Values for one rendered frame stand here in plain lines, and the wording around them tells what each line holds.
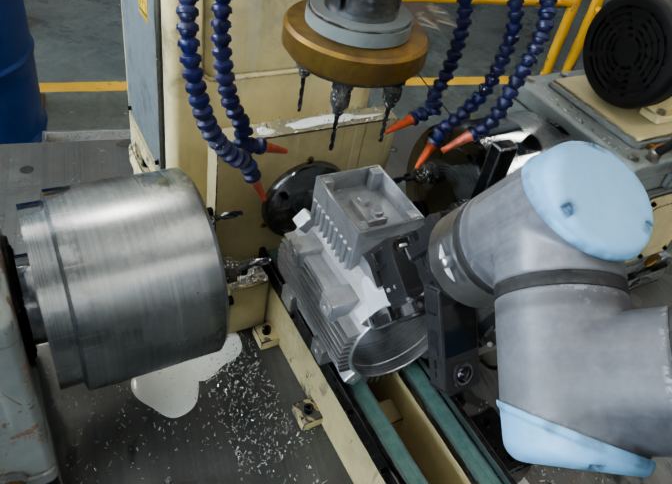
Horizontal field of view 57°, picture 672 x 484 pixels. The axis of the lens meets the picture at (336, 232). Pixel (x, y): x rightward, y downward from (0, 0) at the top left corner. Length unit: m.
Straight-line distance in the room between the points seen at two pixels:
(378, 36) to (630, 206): 0.37
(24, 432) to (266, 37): 0.61
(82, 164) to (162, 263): 0.74
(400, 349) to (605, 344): 0.53
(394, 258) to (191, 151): 0.50
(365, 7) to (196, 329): 0.41
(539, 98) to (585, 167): 0.72
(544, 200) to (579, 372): 0.11
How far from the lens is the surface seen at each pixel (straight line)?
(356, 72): 0.71
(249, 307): 1.03
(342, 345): 0.77
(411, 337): 0.91
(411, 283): 0.61
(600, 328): 0.42
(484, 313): 0.87
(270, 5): 0.95
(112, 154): 1.44
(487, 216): 0.47
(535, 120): 1.06
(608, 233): 0.43
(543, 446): 0.41
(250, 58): 0.97
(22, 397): 0.74
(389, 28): 0.74
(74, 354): 0.74
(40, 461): 0.85
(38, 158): 1.45
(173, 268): 0.71
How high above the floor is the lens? 1.64
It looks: 41 degrees down
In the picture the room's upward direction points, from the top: 12 degrees clockwise
